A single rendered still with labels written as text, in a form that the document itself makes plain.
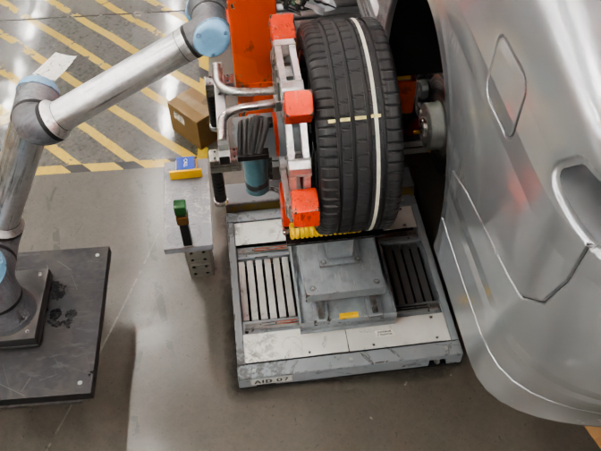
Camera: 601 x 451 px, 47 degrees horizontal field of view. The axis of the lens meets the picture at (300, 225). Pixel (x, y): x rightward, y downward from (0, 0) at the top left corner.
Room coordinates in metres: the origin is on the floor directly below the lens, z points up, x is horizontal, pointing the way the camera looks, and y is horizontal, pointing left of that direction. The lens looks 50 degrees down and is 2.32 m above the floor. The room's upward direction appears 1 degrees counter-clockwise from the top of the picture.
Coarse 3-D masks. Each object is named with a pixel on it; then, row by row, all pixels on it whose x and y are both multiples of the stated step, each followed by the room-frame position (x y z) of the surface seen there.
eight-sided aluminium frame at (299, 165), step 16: (272, 48) 1.77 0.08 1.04; (288, 48) 1.67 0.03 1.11; (272, 64) 1.82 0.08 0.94; (288, 64) 1.82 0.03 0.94; (288, 128) 1.40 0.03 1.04; (304, 128) 1.40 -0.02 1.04; (288, 144) 1.37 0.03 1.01; (304, 144) 1.37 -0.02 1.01; (288, 160) 1.34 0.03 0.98; (304, 160) 1.34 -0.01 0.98; (304, 176) 1.33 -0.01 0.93; (288, 192) 1.55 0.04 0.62; (288, 208) 1.40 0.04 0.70
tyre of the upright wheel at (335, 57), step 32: (320, 32) 1.65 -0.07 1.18; (352, 32) 1.66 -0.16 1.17; (384, 32) 1.65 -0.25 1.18; (320, 64) 1.51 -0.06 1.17; (352, 64) 1.51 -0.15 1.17; (384, 64) 1.52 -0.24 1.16; (320, 96) 1.43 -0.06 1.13; (352, 96) 1.43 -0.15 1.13; (384, 96) 1.43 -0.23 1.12; (320, 128) 1.37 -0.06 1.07; (352, 128) 1.37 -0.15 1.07; (384, 128) 1.37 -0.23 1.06; (320, 160) 1.32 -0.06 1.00; (352, 160) 1.31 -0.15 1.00; (384, 160) 1.33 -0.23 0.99; (320, 192) 1.30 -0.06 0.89; (352, 192) 1.28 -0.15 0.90; (384, 192) 1.30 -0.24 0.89; (320, 224) 1.30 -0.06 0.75; (352, 224) 1.31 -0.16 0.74; (384, 224) 1.31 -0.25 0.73
